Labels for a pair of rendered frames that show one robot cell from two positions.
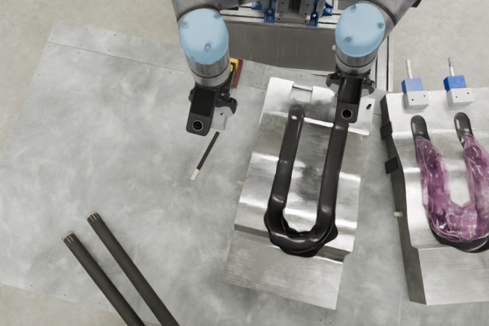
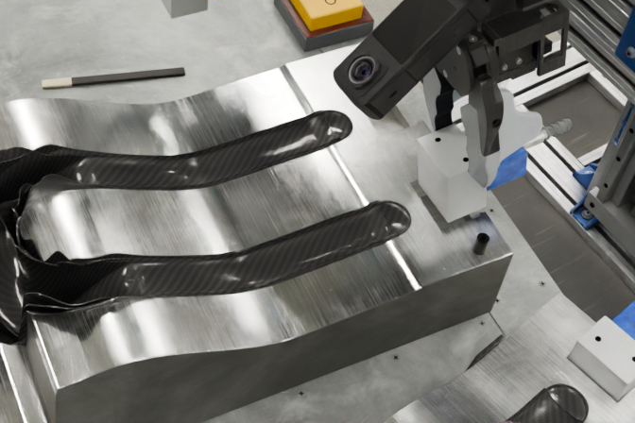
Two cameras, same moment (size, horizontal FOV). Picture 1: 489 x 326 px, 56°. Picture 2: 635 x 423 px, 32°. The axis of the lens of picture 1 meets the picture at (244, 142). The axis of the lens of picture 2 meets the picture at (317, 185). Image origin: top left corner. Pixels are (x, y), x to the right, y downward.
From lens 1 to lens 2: 0.67 m
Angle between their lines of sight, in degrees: 29
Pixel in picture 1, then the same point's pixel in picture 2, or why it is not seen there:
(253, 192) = (63, 119)
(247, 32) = (523, 202)
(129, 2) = not seen: hidden behind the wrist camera
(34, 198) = not seen: outside the picture
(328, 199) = (170, 282)
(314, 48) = not seen: hidden behind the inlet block
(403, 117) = (541, 364)
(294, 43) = (588, 298)
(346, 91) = (404, 18)
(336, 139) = (343, 237)
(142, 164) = not seen: outside the picture
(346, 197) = (206, 320)
